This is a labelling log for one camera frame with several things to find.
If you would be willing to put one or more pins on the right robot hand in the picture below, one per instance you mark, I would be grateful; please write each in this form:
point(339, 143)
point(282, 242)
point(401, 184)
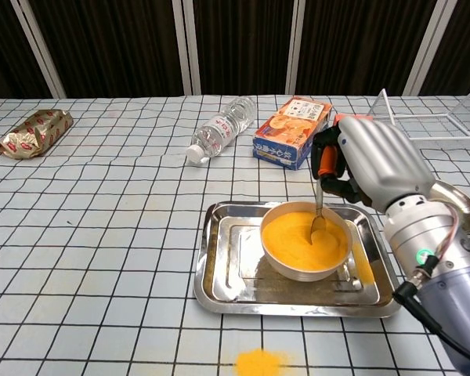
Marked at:
point(384, 164)

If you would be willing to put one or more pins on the small metal spoon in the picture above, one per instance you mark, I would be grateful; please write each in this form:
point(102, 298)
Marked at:
point(318, 225)

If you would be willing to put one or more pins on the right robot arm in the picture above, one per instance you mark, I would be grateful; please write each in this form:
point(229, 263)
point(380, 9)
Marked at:
point(454, 293)

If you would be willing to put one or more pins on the bowl of orange powder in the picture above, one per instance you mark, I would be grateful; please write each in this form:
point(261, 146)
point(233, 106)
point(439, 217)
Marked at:
point(290, 246)

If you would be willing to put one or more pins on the rectangular steel tray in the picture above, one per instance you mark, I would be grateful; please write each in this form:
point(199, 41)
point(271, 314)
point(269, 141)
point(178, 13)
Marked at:
point(227, 274)

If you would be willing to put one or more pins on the white grid-patterned tablecloth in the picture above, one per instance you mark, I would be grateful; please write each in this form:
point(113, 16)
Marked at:
point(102, 235)

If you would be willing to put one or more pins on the round steel plate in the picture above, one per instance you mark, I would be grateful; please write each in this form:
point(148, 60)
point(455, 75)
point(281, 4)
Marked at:
point(454, 196)

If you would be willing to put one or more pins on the orange blue snack box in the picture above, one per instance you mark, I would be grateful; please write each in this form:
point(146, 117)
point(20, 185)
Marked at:
point(290, 129)

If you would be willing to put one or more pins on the clear plastic water bottle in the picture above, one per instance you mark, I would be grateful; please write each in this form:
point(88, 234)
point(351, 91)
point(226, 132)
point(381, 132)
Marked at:
point(219, 131)

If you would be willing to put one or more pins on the spilled orange powder pile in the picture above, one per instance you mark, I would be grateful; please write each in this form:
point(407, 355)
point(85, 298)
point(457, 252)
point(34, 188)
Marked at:
point(258, 364)

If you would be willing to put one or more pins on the black folding screen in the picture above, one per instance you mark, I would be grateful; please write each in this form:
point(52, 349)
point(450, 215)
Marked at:
point(102, 39)

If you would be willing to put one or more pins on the gold foil snack packet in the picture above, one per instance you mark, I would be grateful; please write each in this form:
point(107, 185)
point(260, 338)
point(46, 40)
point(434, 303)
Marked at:
point(31, 135)

